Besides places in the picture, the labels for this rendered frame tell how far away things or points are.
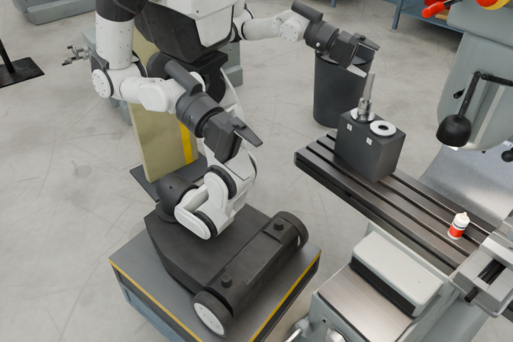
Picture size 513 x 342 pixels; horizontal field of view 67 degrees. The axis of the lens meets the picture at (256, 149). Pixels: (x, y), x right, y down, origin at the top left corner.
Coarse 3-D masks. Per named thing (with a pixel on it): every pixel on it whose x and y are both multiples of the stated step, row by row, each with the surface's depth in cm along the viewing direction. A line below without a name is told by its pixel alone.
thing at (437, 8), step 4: (448, 0) 83; (452, 0) 83; (456, 0) 84; (460, 0) 85; (436, 4) 79; (440, 4) 80; (444, 4) 81; (448, 4) 82; (452, 4) 83; (424, 8) 78; (428, 8) 78; (432, 8) 78; (436, 8) 79; (440, 8) 80; (424, 12) 78; (428, 12) 78; (432, 12) 78; (436, 12) 79; (440, 12) 81; (424, 16) 79; (428, 16) 79
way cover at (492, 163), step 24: (504, 144) 140; (432, 168) 155; (456, 168) 150; (480, 168) 146; (504, 168) 140; (456, 192) 148; (480, 192) 144; (504, 192) 140; (480, 216) 141; (504, 216) 138
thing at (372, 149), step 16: (352, 112) 146; (352, 128) 144; (368, 128) 140; (384, 128) 140; (336, 144) 156; (352, 144) 147; (368, 144) 139; (384, 144) 133; (400, 144) 140; (352, 160) 150; (368, 160) 142; (384, 160) 140; (368, 176) 146; (384, 176) 147
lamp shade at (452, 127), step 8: (448, 120) 91; (456, 120) 90; (464, 120) 90; (440, 128) 93; (448, 128) 91; (456, 128) 90; (464, 128) 89; (440, 136) 93; (448, 136) 91; (456, 136) 90; (464, 136) 90; (448, 144) 92; (456, 144) 91; (464, 144) 92
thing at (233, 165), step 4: (228, 160) 87; (232, 160) 87; (236, 160) 88; (224, 164) 86; (228, 164) 86; (232, 164) 87; (236, 164) 87; (240, 164) 87; (228, 168) 86; (232, 168) 86; (236, 168) 86; (240, 168) 87; (232, 172) 86; (236, 172) 85; (240, 172) 86; (244, 172) 86; (240, 176) 85; (244, 176) 85; (248, 176) 85; (244, 180) 85
